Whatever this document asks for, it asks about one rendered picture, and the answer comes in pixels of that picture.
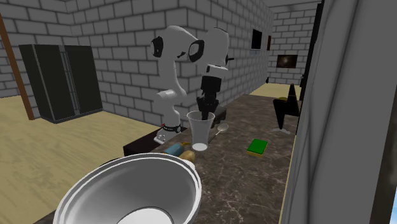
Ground black refrigerator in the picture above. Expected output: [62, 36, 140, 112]
[18, 43, 104, 125]

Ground clear glass cup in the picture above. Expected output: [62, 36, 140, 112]
[186, 110, 216, 152]

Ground black angular figure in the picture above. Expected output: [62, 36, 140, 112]
[272, 83, 302, 135]

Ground dark wide wall picture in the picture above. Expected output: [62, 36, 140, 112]
[276, 54, 299, 69]

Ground brown door frame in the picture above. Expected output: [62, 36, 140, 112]
[0, 13, 36, 122]

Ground green and yellow sponge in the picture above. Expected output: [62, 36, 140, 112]
[246, 138, 269, 158]

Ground blue and tan bottle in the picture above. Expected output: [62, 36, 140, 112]
[162, 141, 197, 164]

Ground dark square wall picture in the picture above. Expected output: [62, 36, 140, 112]
[251, 28, 263, 51]

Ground large white bowl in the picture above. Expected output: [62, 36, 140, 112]
[52, 152, 203, 224]

